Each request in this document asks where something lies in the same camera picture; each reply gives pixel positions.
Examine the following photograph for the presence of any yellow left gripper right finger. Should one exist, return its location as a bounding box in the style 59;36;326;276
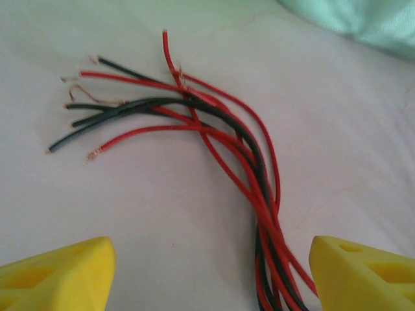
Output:
309;235;415;311

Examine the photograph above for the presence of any red wire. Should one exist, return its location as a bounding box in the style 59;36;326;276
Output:
79;70;221;108
151;107;260;182
161;29;320;297
84;124;305;311
176;73;281;234

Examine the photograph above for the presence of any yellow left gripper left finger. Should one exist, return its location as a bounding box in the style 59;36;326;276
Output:
0;236;117;311

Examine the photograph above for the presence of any mint green zip pouch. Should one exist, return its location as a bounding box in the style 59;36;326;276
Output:
275;0;415;61

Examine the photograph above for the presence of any black wire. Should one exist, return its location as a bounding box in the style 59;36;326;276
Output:
87;55;182;90
71;105;156;128
47;108;130;155
64;96;276;311

